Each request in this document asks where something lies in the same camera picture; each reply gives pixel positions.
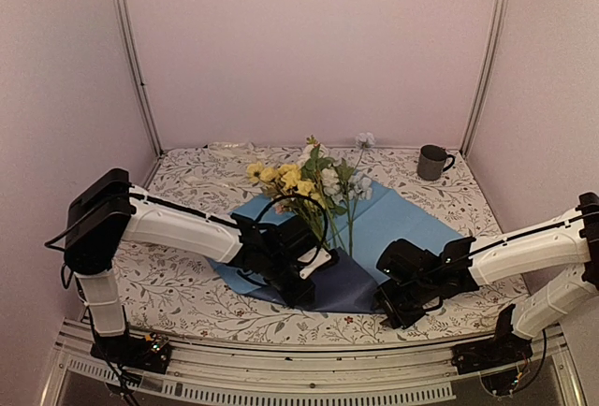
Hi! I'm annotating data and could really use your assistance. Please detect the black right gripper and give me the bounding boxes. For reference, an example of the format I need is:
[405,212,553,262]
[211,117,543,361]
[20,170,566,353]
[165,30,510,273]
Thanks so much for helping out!
[373,277,435,328]

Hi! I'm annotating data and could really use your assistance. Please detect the blue wrapping paper sheet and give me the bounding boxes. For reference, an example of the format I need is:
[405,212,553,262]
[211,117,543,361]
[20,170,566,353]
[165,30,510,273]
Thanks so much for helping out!
[207,181,462,313]

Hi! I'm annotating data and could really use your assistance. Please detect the yellow fake flower stem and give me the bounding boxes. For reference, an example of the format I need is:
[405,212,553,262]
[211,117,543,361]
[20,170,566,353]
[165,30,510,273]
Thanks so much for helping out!
[246,162,326,239]

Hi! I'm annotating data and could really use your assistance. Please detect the white blue fake flower stem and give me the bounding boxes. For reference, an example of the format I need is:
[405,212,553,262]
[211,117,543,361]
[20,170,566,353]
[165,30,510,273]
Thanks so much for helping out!
[322,153,373,256]

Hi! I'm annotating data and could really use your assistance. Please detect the pale blue fake flower stem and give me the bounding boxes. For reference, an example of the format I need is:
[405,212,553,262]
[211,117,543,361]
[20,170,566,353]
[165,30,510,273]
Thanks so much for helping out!
[347,132,375,181]

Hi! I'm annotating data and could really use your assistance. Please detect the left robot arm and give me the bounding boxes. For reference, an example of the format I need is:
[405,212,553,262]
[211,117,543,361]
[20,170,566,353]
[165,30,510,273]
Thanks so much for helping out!
[44,168,330,363]

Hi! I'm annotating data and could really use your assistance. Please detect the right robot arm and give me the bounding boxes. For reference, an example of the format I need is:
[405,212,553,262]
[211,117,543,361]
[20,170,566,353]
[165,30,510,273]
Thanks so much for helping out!
[373,193,598,372]

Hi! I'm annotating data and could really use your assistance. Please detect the floral patterned tablecloth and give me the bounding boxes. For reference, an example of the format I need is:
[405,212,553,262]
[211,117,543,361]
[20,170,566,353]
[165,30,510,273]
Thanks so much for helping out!
[95,145,534,347]

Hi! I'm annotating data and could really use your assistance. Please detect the clear plastic wrap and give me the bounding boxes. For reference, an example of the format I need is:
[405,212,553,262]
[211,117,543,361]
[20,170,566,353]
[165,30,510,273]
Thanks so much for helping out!
[207,141,256,155]

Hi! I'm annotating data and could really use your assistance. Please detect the dark grey metal mug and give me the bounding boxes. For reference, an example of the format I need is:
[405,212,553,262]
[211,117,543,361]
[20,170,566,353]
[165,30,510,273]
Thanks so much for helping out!
[416,144,456,181]

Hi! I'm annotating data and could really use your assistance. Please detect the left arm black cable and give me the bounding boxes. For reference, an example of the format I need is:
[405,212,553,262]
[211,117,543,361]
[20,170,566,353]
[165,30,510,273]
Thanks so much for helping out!
[255,193,329,257]

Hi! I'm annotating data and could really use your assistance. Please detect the front aluminium rail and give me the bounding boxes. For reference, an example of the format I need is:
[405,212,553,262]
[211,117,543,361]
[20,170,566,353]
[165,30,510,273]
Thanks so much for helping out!
[41,320,588,405]

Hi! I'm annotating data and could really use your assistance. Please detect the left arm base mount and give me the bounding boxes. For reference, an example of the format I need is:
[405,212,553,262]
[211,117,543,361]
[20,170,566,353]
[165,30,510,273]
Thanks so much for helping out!
[91,333,172,374]

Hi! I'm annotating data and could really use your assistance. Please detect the left aluminium frame post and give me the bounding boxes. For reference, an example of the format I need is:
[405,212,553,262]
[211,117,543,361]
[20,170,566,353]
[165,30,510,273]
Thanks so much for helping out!
[113,0,164,158]

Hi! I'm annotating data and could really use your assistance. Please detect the aluminium frame post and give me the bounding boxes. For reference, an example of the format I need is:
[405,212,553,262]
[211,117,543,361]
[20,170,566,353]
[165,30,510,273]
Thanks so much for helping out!
[113,0,164,158]
[460,0,509,159]

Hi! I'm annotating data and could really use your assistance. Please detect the right aluminium frame post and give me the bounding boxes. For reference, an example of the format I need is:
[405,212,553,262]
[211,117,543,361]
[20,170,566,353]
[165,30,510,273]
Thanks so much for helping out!
[460,0,509,159]

